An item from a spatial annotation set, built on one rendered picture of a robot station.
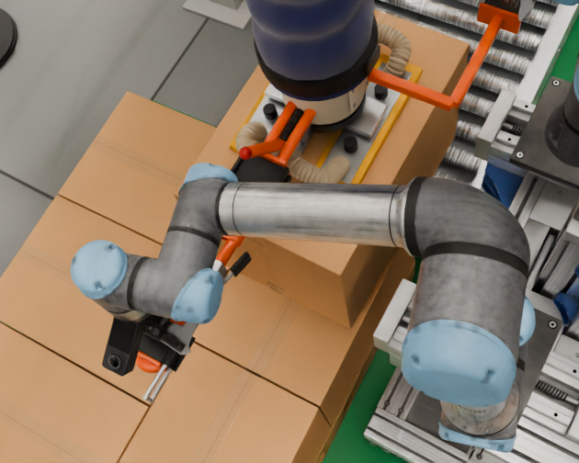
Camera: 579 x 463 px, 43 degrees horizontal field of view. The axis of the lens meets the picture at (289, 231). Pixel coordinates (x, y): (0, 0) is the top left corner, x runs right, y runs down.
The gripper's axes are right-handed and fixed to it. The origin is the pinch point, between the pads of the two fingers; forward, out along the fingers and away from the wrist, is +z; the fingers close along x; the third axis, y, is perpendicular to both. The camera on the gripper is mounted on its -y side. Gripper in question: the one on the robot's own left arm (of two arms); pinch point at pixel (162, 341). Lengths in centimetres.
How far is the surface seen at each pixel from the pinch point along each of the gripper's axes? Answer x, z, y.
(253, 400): -4, 66, 3
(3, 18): 188, 119, 96
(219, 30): 98, 121, 131
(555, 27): -30, 60, 137
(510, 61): -23, 65, 124
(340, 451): -24, 120, 5
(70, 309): 55, 66, 0
